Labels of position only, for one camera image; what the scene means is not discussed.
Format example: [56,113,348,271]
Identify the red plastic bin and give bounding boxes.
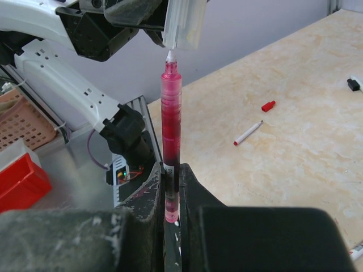
[1,139,52,213]

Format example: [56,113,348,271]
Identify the dark red pen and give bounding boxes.
[161,50,182,223]

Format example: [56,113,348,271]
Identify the pink plastic basket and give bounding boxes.
[1,89,57,150]

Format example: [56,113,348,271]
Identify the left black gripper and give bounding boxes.
[56,1,167,61]

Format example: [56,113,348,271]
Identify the white pen red end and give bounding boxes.
[233,120,264,146]

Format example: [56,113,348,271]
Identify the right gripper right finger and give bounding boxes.
[180,164,356,271]

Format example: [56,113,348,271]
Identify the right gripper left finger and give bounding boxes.
[1,163,164,271]

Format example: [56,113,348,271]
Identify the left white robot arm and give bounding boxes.
[1,1,167,167]

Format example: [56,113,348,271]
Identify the clear plastic pen cap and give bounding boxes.
[163,0,207,50]

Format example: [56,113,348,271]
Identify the white pen red tip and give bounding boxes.
[349,241,363,261]

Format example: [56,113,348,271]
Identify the black capped marker pen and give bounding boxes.
[347,75,362,92]

